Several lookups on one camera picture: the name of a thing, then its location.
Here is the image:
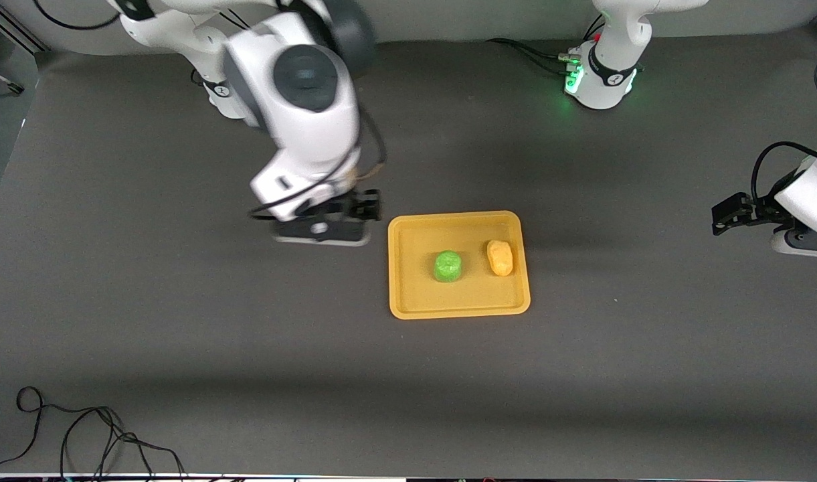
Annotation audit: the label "green apple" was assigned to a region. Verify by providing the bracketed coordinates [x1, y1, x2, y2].
[433, 250, 464, 284]

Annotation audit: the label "yellow potato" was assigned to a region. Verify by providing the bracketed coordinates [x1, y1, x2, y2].
[486, 239, 515, 277]

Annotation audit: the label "yellow plastic tray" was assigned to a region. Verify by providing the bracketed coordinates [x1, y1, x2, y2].
[387, 210, 531, 321]

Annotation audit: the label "dark grey table mat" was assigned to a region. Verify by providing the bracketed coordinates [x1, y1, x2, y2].
[0, 23, 817, 480]

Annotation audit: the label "black left arm wrist cable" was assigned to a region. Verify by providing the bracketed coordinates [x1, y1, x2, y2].
[751, 141, 817, 205]

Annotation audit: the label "black arm wrist cable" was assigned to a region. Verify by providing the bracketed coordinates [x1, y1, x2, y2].
[751, 141, 817, 205]
[249, 110, 387, 220]

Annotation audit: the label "black right arm wrist cable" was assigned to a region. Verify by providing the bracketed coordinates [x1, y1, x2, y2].
[249, 110, 387, 220]

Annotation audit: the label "black left arm base cables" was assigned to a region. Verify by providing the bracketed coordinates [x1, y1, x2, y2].
[486, 15, 606, 76]

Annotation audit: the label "loose black floor cable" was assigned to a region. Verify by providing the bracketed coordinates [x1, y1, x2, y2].
[0, 386, 187, 481]

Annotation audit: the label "black frame rail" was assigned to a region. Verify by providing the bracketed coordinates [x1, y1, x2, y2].
[0, 10, 49, 56]

